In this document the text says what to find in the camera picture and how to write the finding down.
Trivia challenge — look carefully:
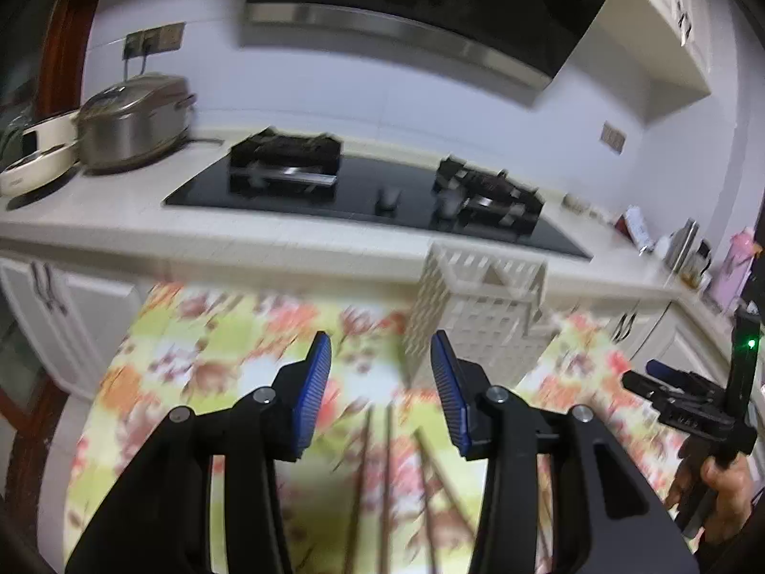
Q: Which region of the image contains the dark wooden door frame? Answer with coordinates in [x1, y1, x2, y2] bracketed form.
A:
[36, 0, 114, 119]

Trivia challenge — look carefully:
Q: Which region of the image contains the pink thermos jug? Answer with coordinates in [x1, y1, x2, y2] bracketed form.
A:
[711, 226, 757, 313]

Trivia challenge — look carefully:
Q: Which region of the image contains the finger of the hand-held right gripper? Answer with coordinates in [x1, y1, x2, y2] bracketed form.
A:
[646, 360, 727, 397]
[622, 371, 679, 412]

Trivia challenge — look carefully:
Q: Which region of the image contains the floral tablecloth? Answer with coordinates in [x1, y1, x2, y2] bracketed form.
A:
[60, 281, 700, 574]

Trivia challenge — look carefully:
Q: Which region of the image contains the white electric pot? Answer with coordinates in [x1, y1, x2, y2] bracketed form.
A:
[0, 110, 81, 197]

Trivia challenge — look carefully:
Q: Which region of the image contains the silver rice cooker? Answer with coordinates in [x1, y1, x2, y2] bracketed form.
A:
[75, 73, 198, 171]

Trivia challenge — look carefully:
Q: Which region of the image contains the black power cord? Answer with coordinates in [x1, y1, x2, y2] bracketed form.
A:
[122, 36, 150, 81]

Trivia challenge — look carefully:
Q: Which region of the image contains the wall socket panel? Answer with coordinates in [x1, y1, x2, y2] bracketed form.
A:
[122, 22, 186, 62]

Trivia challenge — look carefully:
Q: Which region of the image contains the white lower cabinet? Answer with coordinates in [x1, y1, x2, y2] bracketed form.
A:
[0, 254, 144, 425]
[591, 299, 742, 398]

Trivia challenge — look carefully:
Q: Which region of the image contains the glass teapot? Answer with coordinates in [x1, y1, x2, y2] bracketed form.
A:
[681, 239, 713, 288]

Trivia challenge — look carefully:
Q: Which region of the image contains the steel thermos flask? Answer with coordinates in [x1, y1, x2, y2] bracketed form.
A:
[666, 219, 699, 273]

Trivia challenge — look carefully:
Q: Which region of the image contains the red and white box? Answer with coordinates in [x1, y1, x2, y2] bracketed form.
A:
[615, 206, 655, 249]

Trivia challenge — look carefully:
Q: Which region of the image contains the white plastic utensil basket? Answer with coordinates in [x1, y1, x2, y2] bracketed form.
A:
[402, 242, 559, 397]

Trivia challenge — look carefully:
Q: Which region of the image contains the black gas stove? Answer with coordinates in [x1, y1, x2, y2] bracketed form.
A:
[163, 128, 592, 261]

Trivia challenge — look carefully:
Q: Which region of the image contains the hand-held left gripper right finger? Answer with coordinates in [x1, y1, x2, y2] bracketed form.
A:
[430, 330, 700, 574]

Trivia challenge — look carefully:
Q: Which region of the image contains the white cabinet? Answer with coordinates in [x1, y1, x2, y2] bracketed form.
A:
[0, 254, 144, 425]
[601, 0, 715, 97]
[591, 299, 742, 398]

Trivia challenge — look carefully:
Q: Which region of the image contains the white upper cabinet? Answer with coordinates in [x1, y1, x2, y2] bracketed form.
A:
[601, 0, 715, 97]

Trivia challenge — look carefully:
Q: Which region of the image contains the person's right hand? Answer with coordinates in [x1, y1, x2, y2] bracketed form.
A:
[666, 453, 755, 546]

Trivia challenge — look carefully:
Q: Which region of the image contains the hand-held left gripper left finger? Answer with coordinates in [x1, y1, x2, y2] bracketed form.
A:
[65, 330, 333, 574]

